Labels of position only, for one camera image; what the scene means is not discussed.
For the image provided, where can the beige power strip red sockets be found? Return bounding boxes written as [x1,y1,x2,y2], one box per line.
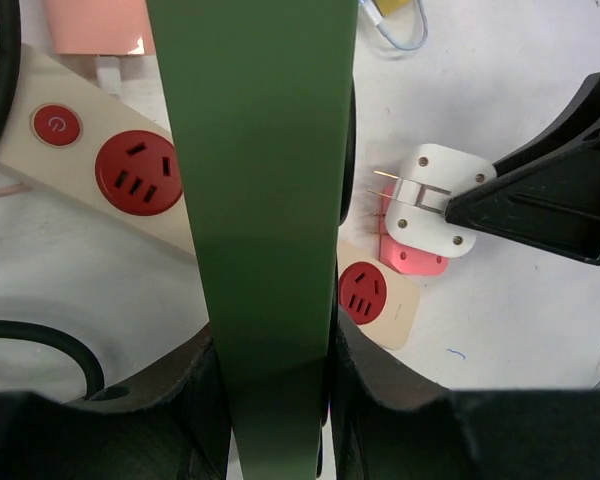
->
[0,42,422,351]

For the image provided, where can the pink socket adapter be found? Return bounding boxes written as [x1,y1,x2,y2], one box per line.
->
[378,197,449,276]

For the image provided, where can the yellow charger plug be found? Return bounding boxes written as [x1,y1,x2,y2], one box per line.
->
[375,0,410,17]

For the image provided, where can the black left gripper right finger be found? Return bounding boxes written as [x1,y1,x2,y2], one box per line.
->
[329,311,600,479]

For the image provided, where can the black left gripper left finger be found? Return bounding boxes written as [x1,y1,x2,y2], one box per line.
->
[0,329,230,479]

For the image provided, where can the light blue USB cable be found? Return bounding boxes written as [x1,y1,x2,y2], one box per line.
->
[359,0,429,51]

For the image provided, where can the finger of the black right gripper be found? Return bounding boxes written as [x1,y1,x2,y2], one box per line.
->
[445,72,600,265]

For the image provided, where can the black loose power cord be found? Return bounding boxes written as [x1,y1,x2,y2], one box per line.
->
[0,319,105,401]

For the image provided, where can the green power strip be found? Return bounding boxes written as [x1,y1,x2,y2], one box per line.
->
[148,1,358,479]

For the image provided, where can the pink USB charger cube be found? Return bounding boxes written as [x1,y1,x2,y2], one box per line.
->
[42,0,155,56]

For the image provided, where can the white socket adapter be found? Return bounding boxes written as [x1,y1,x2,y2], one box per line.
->
[375,143,497,258]

